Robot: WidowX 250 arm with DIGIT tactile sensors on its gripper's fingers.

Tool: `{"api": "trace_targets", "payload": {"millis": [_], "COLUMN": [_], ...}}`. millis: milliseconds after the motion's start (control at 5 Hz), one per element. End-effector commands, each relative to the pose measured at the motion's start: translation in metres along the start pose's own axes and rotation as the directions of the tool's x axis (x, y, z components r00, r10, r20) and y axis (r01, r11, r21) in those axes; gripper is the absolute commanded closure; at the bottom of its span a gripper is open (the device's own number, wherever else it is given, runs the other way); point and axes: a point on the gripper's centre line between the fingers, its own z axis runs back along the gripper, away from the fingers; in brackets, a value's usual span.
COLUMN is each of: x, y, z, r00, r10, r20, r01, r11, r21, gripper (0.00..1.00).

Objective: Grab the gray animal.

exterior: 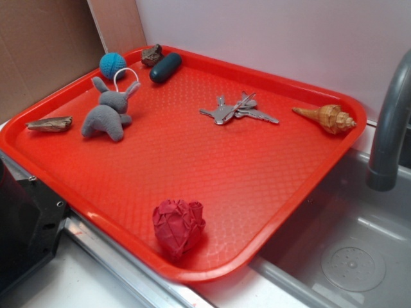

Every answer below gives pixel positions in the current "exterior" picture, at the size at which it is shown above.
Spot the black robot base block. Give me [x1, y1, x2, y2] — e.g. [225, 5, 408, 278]
[1, 162, 68, 295]

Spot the red plastic tray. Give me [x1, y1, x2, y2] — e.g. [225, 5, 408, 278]
[1, 49, 367, 283]

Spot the silver key bunch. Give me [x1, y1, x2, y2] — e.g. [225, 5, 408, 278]
[199, 91, 279, 125]

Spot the crumpled red paper ball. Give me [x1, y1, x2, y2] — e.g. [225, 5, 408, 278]
[152, 200, 206, 261]

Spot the dark teal capsule case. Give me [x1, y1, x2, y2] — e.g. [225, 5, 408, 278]
[149, 53, 182, 83]

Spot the gray plush bunny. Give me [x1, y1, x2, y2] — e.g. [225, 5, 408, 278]
[81, 68, 141, 142]

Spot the brown rock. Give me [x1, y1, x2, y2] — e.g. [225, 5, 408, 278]
[141, 44, 164, 67]

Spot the tan spiral seashell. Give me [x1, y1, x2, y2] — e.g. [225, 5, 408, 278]
[292, 105, 356, 135]

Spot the blue knitted ball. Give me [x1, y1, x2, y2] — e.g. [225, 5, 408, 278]
[99, 53, 127, 80]

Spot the brown wood piece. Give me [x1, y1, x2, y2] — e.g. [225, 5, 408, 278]
[25, 116, 73, 133]

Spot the gray toy sink basin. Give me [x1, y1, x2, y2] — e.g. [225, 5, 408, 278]
[251, 150, 410, 307]

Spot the gray toy faucet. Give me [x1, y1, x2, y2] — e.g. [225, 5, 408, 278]
[366, 51, 410, 191]

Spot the brown cardboard panel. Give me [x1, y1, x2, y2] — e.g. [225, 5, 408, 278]
[1, 1, 146, 123]

